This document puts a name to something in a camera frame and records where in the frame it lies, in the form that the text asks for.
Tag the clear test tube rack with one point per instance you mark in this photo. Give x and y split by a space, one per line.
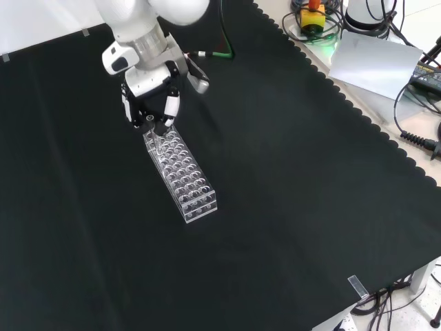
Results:
191 191

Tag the long clear tape strip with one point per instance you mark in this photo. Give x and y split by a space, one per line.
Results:
357 286

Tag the yellow stop button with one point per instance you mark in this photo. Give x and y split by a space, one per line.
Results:
312 18

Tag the black bench cloth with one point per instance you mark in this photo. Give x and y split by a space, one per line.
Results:
275 172

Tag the grey table leg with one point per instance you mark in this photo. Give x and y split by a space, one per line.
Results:
421 277

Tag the black tripod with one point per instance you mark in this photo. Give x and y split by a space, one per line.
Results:
432 53

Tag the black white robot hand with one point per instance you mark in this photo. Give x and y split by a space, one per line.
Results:
146 82

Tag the pale board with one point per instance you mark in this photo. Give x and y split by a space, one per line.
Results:
373 62

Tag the black power adapter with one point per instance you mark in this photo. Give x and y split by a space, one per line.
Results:
427 77

